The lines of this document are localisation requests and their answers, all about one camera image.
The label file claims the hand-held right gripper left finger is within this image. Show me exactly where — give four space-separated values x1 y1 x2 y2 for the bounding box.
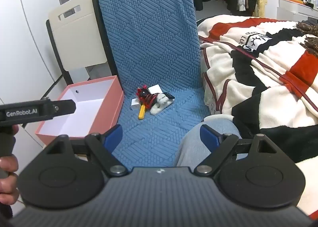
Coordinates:
46 124 129 177

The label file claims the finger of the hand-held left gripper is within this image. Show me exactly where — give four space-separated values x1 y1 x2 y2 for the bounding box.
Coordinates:
51 99 77 116

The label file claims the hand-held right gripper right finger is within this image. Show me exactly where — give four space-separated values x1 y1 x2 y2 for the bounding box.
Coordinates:
194 124 279 176

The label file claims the pink cardboard box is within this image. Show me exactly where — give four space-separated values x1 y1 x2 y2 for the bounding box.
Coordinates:
34 75 125 146

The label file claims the red beaded keychain toy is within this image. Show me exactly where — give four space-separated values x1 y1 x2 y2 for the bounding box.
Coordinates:
136 84 158 108

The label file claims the white plush dog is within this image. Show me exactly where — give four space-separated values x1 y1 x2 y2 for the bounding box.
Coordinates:
149 93 173 116

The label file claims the person's left hand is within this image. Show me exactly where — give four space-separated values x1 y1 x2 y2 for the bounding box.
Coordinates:
0 125 20 205

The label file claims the person's jeans leg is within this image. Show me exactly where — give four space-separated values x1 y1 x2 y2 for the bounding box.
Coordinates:
173 115 241 168

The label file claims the white wardrobe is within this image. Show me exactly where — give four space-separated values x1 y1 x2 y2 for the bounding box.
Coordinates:
0 0 73 143

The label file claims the cream folding chair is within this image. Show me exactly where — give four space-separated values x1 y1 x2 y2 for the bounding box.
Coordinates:
46 0 118 86

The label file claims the printed fleece blanket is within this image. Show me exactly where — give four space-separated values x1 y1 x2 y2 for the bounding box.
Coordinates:
197 15 318 217

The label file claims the blue quilted blanket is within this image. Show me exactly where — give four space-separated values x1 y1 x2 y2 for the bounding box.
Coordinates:
98 0 214 168

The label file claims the leopard print cloth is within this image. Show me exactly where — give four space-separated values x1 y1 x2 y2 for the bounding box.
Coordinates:
295 20 318 56

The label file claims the white dresser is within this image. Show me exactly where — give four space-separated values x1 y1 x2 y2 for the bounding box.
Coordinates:
276 0 318 23

